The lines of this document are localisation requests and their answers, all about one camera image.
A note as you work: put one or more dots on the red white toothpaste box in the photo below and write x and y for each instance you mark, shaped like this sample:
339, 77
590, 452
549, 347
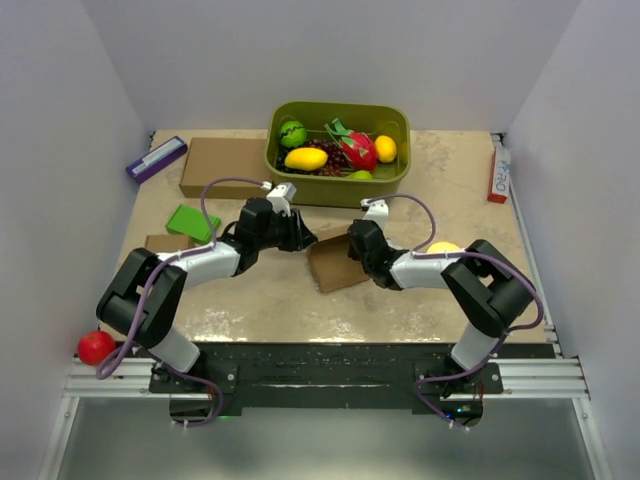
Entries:
499, 181

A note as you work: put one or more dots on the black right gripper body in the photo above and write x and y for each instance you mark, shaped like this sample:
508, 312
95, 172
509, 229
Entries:
354, 255

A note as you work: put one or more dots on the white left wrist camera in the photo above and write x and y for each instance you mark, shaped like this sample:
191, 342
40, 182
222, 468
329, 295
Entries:
281, 196

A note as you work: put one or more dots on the dark toy grapes bunch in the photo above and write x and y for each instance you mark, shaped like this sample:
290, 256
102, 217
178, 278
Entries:
336, 166

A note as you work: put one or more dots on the green toy lime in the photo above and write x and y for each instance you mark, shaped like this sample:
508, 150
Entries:
361, 175

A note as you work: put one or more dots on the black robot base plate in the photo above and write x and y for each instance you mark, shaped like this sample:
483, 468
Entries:
330, 376

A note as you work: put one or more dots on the green toy watermelon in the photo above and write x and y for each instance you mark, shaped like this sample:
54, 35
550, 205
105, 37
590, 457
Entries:
292, 134

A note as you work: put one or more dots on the purple rectangular box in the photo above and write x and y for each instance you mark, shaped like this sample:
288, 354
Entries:
156, 159

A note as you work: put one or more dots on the round yellow sponge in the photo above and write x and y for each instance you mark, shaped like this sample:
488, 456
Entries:
442, 247

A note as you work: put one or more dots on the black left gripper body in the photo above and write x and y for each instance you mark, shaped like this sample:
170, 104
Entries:
284, 235

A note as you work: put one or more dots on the pink toy dragon fruit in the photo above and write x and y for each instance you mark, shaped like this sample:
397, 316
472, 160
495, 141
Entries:
358, 148

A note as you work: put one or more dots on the large closed cardboard box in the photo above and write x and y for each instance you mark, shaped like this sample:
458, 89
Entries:
209, 159

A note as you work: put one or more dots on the small brown cardboard box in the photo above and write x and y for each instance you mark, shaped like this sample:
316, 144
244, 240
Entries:
168, 243

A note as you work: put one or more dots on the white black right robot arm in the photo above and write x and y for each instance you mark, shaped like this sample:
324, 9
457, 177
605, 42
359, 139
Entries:
490, 291

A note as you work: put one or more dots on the red toy tomato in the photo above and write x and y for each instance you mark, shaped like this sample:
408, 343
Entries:
94, 347

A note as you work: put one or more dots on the olive green plastic bin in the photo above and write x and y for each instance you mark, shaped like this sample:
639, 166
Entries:
332, 191

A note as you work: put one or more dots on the green small box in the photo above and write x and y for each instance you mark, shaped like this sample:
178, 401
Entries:
190, 221

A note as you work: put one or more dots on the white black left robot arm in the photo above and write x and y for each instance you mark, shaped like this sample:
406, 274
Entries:
142, 300

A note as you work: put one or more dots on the yellow toy mango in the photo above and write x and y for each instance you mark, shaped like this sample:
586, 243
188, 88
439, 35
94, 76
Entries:
306, 159

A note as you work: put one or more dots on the yellow toy lemon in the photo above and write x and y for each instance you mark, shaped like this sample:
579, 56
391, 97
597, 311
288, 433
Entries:
386, 149

